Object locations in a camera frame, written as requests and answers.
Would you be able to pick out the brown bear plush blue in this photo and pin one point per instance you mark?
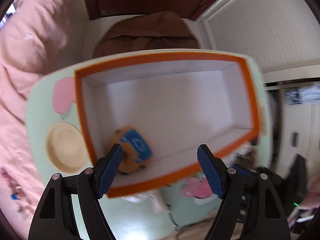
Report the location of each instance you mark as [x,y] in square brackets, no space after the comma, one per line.
[137,152]

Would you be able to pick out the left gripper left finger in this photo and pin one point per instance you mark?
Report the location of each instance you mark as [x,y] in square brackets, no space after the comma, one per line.
[54,216]

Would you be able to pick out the crumpled white tissue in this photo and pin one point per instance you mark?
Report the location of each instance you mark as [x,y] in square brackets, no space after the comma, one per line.
[155,198]

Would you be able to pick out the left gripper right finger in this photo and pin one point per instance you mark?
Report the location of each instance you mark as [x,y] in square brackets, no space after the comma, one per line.
[265,217]

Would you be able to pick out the white louvered closet door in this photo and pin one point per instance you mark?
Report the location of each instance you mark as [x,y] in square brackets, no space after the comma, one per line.
[281,35]

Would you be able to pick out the pink bed quilt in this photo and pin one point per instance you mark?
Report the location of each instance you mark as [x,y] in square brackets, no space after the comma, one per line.
[30,44]

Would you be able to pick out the orange cardboard box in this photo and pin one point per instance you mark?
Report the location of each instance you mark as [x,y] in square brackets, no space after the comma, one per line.
[176,99]

